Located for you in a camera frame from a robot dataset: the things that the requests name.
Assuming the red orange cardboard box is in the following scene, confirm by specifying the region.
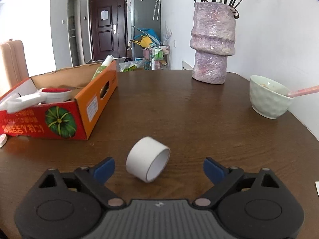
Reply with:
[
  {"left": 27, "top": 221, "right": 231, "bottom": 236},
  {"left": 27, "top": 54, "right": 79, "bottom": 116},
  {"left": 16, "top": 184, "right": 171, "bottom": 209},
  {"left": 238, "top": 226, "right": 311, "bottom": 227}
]
[{"left": 1, "top": 62, "right": 118, "bottom": 140}]

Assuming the white tape roll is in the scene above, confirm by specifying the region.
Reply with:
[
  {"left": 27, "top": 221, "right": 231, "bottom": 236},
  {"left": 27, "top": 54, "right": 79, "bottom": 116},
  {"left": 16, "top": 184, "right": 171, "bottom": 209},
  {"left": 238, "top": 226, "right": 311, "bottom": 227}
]
[{"left": 126, "top": 136, "right": 170, "bottom": 183}]

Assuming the small white round lid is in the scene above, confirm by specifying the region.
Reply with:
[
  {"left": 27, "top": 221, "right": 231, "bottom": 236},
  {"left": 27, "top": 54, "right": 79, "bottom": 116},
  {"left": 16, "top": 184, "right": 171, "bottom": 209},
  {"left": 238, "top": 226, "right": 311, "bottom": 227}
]
[{"left": 0, "top": 134, "right": 8, "bottom": 148}]

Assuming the pale green ceramic bowl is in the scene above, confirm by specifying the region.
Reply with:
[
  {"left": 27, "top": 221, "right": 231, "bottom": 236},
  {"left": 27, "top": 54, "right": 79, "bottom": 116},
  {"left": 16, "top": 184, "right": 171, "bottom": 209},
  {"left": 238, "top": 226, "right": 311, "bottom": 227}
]
[{"left": 249, "top": 75, "right": 294, "bottom": 119}]

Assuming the white red lint brush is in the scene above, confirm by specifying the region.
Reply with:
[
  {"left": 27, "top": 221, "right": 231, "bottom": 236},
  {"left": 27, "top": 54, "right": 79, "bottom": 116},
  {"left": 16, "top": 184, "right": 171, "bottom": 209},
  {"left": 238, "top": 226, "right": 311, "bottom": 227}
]
[{"left": 35, "top": 88, "right": 72, "bottom": 104}]

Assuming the white nasal spray bottle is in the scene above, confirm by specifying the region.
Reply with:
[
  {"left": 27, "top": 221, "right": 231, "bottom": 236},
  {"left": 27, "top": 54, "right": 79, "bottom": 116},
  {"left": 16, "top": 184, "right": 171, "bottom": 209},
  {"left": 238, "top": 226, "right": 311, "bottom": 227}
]
[{"left": 1, "top": 93, "right": 45, "bottom": 114}]

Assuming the pink spoon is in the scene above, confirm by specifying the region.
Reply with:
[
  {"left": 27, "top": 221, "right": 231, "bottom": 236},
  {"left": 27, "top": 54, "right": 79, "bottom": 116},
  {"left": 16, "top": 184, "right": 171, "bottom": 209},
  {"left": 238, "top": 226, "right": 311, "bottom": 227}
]
[{"left": 287, "top": 85, "right": 319, "bottom": 98}]

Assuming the green snack bag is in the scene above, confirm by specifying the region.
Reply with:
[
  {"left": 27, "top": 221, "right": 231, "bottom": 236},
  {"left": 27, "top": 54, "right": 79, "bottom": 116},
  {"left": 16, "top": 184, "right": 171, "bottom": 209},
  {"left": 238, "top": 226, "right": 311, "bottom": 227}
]
[{"left": 119, "top": 61, "right": 145, "bottom": 72}]

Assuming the green spray bottle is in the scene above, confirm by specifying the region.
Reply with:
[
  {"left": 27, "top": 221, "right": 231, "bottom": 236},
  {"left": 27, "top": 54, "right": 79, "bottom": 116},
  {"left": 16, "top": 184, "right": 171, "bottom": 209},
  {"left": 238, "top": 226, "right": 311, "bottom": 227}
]
[{"left": 92, "top": 55, "right": 114, "bottom": 79}]

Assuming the white flat board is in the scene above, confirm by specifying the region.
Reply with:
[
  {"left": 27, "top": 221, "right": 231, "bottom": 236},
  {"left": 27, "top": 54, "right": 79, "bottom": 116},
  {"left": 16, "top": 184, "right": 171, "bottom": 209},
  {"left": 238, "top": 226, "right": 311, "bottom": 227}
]
[{"left": 182, "top": 61, "right": 193, "bottom": 71}]

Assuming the pink hard-shell suitcase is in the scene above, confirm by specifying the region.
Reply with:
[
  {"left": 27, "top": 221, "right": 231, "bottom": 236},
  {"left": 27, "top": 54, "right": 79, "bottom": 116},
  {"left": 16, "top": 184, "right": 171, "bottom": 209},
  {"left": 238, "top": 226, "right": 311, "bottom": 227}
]
[{"left": 1, "top": 39, "right": 29, "bottom": 96}]

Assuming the purple textured vase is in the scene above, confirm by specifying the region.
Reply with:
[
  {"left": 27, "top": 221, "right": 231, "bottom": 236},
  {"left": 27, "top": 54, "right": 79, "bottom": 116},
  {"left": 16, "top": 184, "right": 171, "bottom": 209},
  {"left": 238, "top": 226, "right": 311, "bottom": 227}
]
[{"left": 190, "top": 2, "right": 237, "bottom": 85}]

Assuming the dark brown entrance door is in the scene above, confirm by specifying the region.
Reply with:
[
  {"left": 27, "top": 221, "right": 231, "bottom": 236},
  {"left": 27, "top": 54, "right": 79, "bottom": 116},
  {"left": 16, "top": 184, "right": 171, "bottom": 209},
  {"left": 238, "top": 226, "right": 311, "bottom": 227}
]
[{"left": 89, "top": 0, "right": 128, "bottom": 61}]

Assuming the grey refrigerator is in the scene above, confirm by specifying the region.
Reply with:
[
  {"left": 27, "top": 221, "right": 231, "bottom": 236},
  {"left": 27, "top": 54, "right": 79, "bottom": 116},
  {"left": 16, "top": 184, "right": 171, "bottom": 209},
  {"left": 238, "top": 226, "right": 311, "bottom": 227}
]
[{"left": 130, "top": 0, "right": 161, "bottom": 61}]

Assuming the white umbrella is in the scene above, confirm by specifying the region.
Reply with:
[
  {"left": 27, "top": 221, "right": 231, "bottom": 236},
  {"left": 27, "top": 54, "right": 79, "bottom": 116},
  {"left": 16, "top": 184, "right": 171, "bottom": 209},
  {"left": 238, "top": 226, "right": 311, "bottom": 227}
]
[{"left": 153, "top": 0, "right": 161, "bottom": 21}]

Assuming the metal wire storage rack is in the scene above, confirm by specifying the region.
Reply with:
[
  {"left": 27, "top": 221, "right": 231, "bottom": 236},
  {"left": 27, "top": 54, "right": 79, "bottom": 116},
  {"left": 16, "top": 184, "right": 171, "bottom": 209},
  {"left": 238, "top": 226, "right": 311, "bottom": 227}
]
[{"left": 149, "top": 43, "right": 170, "bottom": 70}]

